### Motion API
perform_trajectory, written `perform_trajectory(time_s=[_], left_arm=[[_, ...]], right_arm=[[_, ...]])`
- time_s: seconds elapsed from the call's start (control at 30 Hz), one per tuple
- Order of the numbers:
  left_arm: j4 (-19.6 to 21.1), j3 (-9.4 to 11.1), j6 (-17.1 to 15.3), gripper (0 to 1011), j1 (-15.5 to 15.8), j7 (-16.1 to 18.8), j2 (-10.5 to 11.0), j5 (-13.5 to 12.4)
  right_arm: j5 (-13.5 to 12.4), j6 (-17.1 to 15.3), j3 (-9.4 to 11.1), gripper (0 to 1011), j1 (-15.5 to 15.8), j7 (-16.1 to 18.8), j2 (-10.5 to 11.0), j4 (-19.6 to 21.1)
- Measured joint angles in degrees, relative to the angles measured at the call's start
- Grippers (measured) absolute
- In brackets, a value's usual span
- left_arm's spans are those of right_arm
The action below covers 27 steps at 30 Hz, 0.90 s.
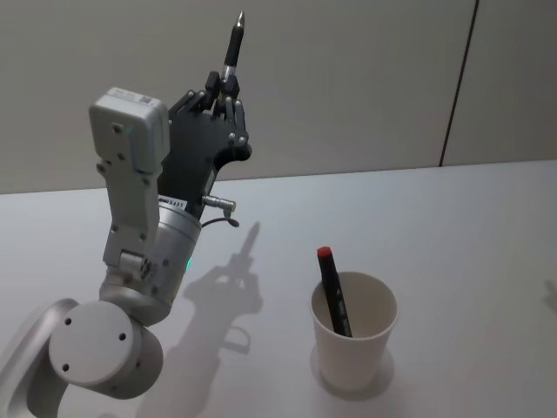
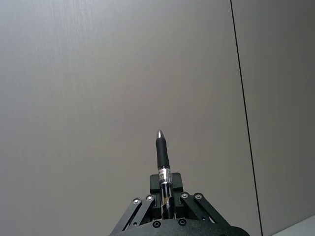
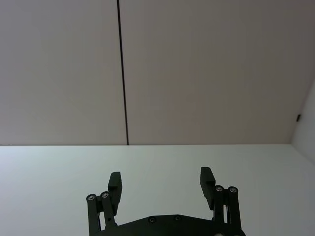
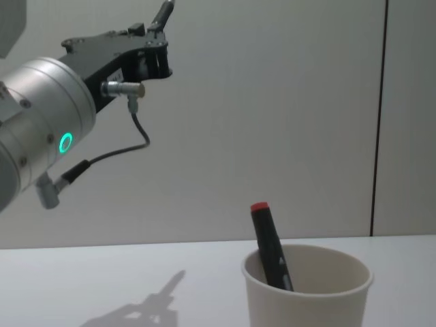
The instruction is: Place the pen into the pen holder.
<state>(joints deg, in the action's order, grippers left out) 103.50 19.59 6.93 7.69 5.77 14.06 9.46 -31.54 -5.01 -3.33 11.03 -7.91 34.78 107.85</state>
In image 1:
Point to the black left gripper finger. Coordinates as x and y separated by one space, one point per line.
234 87
212 82

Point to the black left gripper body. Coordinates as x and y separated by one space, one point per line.
191 143

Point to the black pen with silver tip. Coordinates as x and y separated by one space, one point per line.
235 43

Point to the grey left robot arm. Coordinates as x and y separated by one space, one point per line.
130 183

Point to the black marker with red cap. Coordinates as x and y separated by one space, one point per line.
330 283

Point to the white paper cup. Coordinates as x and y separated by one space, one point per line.
348 361

